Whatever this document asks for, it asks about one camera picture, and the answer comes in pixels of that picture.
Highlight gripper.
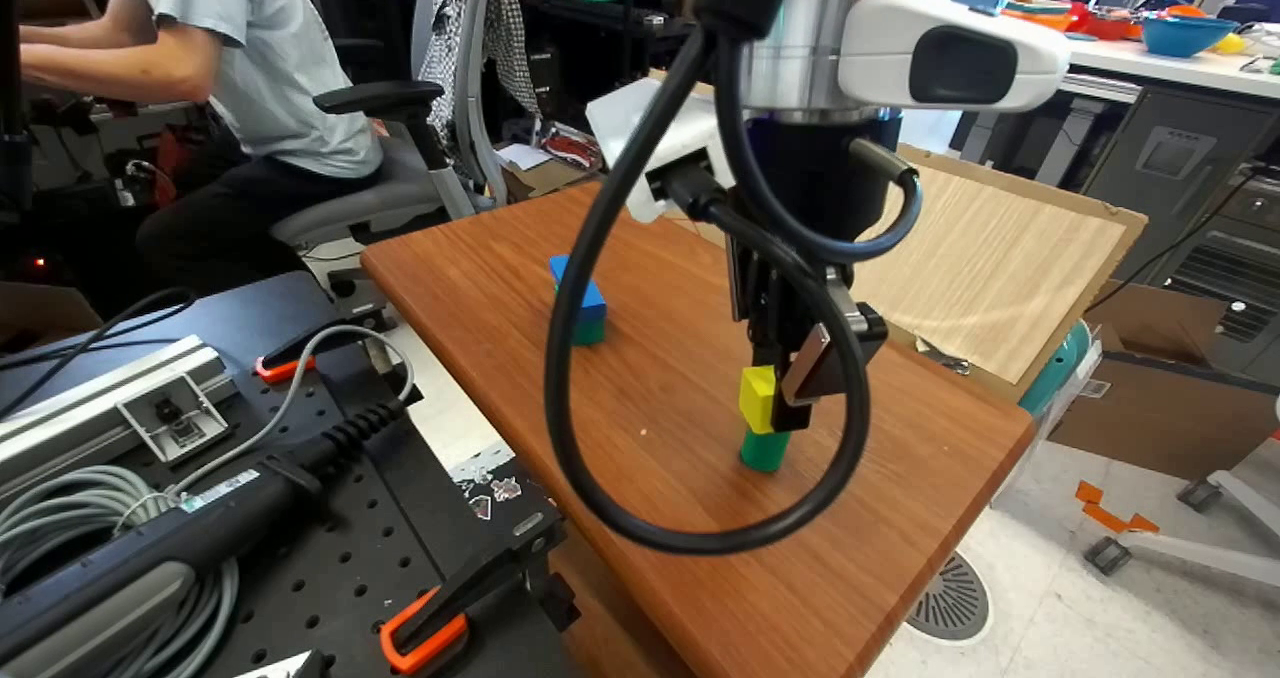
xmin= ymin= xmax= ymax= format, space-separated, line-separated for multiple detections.
xmin=727 ymin=110 xmax=906 ymax=435

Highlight yellow block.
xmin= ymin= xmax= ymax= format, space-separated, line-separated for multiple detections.
xmin=738 ymin=364 xmax=780 ymax=436

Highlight green cylinder block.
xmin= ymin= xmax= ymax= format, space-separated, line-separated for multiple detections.
xmin=739 ymin=428 xmax=792 ymax=475

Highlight blue block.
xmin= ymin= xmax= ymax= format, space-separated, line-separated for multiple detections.
xmin=548 ymin=254 xmax=609 ymax=325

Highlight wooden board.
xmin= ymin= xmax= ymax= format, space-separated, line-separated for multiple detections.
xmin=648 ymin=68 xmax=1150 ymax=403

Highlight floor drain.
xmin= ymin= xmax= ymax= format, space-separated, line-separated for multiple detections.
xmin=904 ymin=549 xmax=994 ymax=645

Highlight teal bucket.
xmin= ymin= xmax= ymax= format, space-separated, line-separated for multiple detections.
xmin=1018 ymin=319 xmax=1094 ymax=418

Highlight orange tape pieces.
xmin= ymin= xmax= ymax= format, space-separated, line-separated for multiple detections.
xmin=1075 ymin=479 xmax=1162 ymax=536

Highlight cardboard box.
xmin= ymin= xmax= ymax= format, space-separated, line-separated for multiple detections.
xmin=1045 ymin=278 xmax=1280 ymax=485

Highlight black and orange clamp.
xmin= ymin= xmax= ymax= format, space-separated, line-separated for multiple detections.
xmin=379 ymin=516 xmax=583 ymax=676
xmin=254 ymin=303 xmax=393 ymax=385

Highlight grey wheeled stand base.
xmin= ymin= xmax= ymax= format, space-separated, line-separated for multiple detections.
xmin=1084 ymin=436 xmax=1280 ymax=590

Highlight grey cabinet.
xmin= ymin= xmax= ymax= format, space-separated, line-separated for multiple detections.
xmin=1078 ymin=82 xmax=1280 ymax=381

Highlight office chair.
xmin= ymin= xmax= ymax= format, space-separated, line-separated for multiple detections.
xmin=268 ymin=0 xmax=501 ymax=301

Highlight checked cloth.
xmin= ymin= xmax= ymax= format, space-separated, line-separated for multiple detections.
xmin=418 ymin=0 xmax=542 ymax=151

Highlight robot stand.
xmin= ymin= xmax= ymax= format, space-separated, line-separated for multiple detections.
xmin=0 ymin=271 xmax=583 ymax=678

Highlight white table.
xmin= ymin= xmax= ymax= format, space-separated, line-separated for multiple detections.
xmin=1058 ymin=36 xmax=1280 ymax=105

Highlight blue bowl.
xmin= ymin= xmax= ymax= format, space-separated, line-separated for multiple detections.
xmin=1140 ymin=13 xmax=1242 ymax=59

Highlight person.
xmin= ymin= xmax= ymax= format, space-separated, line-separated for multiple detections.
xmin=0 ymin=0 xmax=387 ymax=294

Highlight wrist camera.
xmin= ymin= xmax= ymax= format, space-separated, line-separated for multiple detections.
xmin=585 ymin=77 xmax=737 ymax=225

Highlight black clamp handle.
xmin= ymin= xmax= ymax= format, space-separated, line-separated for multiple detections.
xmin=0 ymin=396 xmax=413 ymax=671

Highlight black cable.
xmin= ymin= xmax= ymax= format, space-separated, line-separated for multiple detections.
xmin=0 ymin=287 xmax=198 ymax=421

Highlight aluminium rail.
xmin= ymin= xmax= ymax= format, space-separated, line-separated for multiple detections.
xmin=0 ymin=335 xmax=242 ymax=481

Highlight coil of grey cable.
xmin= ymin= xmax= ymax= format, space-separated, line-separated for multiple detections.
xmin=0 ymin=323 xmax=417 ymax=678

